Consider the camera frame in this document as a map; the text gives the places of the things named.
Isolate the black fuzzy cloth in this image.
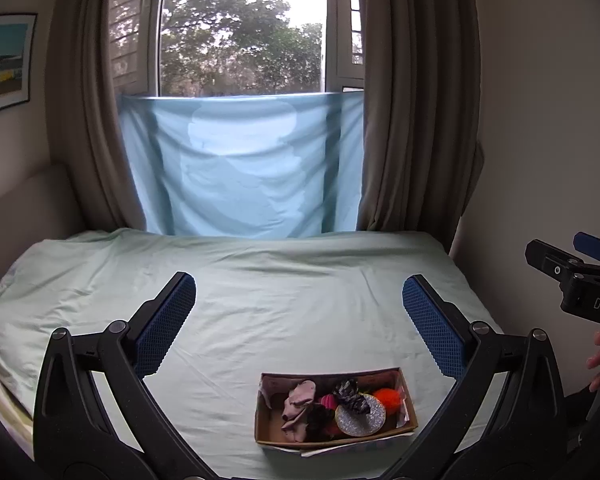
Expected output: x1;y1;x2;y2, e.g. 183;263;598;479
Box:
305;404;337;441

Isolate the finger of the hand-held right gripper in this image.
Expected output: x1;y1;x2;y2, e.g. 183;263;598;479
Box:
525;239;588;288
573;232;600;265

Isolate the orange fluffy pompom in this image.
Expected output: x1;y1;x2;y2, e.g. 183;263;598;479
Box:
371;387;407;415

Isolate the beige headboard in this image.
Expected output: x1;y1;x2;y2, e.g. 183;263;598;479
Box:
0;160;88;301

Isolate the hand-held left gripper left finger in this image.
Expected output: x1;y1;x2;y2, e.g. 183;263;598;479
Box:
32;271;216;480

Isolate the bed with pale green sheet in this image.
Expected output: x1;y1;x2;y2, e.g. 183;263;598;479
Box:
0;227;506;480

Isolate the framed wall picture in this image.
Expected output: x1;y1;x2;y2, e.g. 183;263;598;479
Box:
0;12;38;118

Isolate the beige curtain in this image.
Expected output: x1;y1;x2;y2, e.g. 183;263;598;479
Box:
357;0;486;253
45;0;168;233

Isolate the cardboard box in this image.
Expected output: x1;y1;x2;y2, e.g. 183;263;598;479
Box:
254;366;420;458

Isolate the silver glitter disc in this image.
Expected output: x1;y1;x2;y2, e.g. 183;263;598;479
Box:
334;394;387;437

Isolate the light blue hanging cloth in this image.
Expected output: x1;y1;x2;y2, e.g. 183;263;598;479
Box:
117;87;366;238

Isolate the black patterned scrunchie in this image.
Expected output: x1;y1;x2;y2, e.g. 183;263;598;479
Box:
332;379;373;413

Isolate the cream striped bedding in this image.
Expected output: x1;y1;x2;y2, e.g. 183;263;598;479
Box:
0;360;36;426

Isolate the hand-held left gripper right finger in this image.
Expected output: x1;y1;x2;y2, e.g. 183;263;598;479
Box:
380;274;566;480

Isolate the window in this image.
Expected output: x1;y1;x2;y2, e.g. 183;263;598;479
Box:
107;0;366;98

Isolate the mauve sock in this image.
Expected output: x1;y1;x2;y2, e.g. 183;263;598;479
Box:
280;380;318;443

